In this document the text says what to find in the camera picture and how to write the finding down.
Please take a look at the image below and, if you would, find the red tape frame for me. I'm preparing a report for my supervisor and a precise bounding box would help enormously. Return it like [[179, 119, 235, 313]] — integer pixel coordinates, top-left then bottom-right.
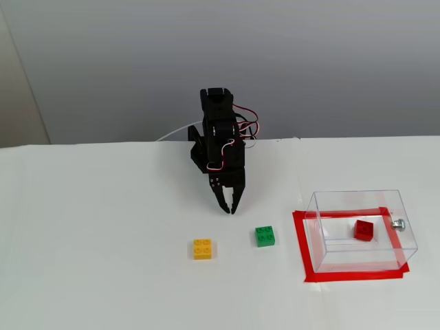
[[291, 206, 410, 283]]

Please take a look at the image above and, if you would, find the red lego brick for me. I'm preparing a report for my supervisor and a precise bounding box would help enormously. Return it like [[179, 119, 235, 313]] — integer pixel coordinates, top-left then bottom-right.
[[353, 219, 374, 241]]

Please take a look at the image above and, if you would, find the transparent plastic box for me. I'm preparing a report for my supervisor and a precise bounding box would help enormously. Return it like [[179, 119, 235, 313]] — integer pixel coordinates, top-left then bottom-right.
[[305, 189, 419, 274]]

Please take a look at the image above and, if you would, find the red white black servo cable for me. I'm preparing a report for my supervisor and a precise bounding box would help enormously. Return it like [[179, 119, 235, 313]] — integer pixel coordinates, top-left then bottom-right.
[[232, 104, 261, 142], [206, 138, 237, 172]]

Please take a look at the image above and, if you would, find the silver metal box lock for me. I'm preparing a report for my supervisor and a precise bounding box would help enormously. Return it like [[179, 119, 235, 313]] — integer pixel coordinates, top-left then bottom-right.
[[390, 212, 407, 232]]

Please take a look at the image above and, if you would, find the green lego brick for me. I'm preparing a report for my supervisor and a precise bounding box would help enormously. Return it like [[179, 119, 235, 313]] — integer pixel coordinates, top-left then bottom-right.
[[254, 225, 276, 248]]

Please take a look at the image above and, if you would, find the black table clamp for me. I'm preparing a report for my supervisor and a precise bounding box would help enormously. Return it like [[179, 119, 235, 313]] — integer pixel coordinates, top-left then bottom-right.
[[187, 125, 206, 152]]

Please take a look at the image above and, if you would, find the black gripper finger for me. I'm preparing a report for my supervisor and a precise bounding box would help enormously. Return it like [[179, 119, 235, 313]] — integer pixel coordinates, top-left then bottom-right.
[[225, 168, 248, 215], [207, 173, 232, 215]]

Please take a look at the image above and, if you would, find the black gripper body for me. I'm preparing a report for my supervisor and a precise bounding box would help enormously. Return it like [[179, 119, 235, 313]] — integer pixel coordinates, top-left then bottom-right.
[[206, 137, 247, 175]]

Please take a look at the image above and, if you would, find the yellow lego brick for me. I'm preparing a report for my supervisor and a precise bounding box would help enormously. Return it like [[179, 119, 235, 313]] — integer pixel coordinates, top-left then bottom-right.
[[192, 238, 213, 261]]

